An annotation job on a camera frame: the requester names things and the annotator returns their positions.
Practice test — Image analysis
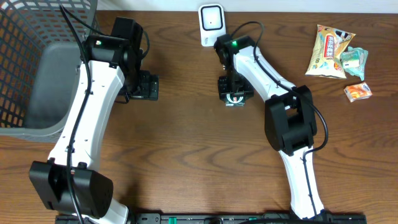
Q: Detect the orange snack packet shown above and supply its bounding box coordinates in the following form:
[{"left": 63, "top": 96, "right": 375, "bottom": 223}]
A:
[{"left": 344, "top": 82, "right": 373, "bottom": 103}]

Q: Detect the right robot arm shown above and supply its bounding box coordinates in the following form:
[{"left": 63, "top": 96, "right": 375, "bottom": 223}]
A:
[{"left": 214, "top": 34, "right": 324, "bottom": 219}]

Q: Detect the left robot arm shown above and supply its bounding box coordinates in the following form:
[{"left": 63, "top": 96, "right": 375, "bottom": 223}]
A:
[{"left": 29, "top": 17, "right": 159, "bottom": 223}]

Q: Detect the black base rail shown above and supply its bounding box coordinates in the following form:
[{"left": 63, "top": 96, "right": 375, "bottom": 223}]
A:
[{"left": 55, "top": 212, "right": 368, "bottom": 224}]

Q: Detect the green Zam-Buk ointment box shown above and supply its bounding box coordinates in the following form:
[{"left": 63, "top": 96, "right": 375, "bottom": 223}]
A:
[{"left": 225, "top": 94, "right": 245, "bottom": 107}]

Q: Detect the white barcode scanner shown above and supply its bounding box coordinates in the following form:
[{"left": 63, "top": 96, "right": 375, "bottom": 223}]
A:
[{"left": 198, "top": 4, "right": 226, "bottom": 47}]

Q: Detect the teal white tissue packet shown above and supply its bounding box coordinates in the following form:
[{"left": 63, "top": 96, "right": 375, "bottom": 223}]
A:
[{"left": 341, "top": 47, "right": 368, "bottom": 81}]

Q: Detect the cream snack bag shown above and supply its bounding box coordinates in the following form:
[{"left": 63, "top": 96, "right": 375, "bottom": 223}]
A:
[{"left": 305, "top": 24, "right": 356, "bottom": 79}]

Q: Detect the grey plastic mesh basket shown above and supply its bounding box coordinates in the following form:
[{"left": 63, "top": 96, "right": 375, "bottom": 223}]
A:
[{"left": 1, "top": 0, "right": 98, "bottom": 142}]

